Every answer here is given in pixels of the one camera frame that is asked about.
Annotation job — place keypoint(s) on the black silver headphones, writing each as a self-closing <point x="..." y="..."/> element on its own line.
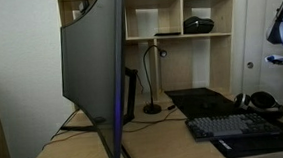
<point x="263" y="102"/>

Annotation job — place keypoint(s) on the light wooden shelf unit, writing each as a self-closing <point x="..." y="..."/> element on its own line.
<point x="177" y="63"/>

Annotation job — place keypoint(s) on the grey mechanical keyboard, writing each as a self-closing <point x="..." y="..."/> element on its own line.
<point x="231" y="126"/>

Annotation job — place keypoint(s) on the flat black device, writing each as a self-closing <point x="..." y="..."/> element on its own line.
<point x="167" y="34"/>

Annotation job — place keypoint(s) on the black desk mat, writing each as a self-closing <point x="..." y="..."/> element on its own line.
<point x="200" y="101"/>

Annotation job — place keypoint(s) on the black gooseneck desk lamp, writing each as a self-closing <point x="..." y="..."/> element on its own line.
<point x="152" y="108"/>

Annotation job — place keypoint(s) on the black curved monitor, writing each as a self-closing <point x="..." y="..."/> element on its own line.
<point x="94" y="75"/>

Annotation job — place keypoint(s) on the round silver door knob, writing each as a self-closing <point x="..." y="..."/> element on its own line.
<point x="250" y="65"/>

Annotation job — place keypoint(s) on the black device on shelf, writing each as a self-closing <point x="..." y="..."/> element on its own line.
<point x="198" y="25"/>

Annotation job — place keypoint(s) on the black webcam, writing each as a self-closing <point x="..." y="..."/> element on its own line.
<point x="83" y="6"/>

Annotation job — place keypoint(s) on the white blue wrist camera mount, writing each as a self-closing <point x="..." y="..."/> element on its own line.
<point x="275" y="59"/>

